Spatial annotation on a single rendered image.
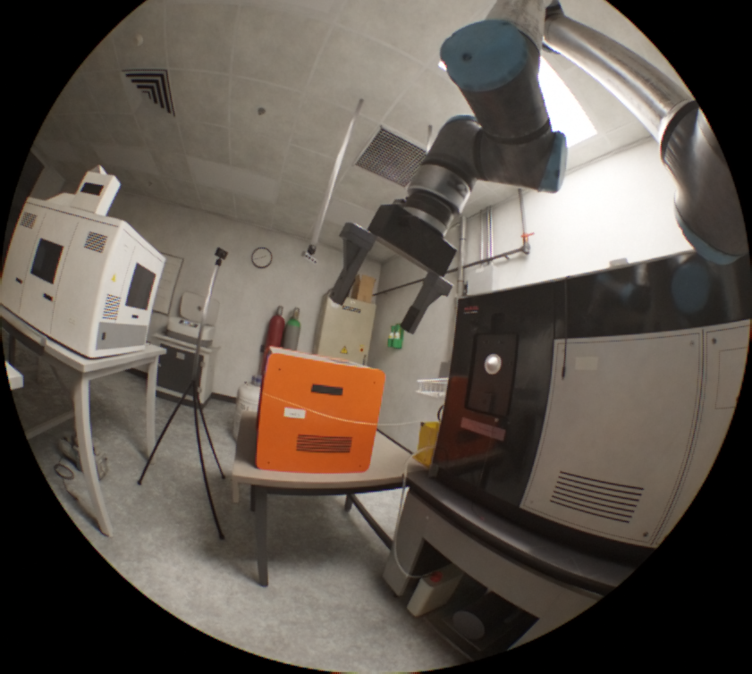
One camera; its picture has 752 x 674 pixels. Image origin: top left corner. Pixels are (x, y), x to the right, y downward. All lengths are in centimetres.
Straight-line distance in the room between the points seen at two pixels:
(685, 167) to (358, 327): 377
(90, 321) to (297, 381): 84
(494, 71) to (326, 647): 148
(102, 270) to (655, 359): 160
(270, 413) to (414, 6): 194
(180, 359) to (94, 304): 241
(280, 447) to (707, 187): 111
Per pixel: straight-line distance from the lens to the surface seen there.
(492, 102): 28
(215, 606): 136
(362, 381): 90
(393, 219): 33
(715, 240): 42
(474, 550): 85
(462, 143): 39
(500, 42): 26
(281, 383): 83
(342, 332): 371
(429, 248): 36
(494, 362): 79
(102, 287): 111
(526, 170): 34
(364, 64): 179
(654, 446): 66
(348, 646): 129
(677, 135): 42
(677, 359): 64
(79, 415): 124
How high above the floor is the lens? 119
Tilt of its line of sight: 12 degrees up
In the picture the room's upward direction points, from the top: 9 degrees clockwise
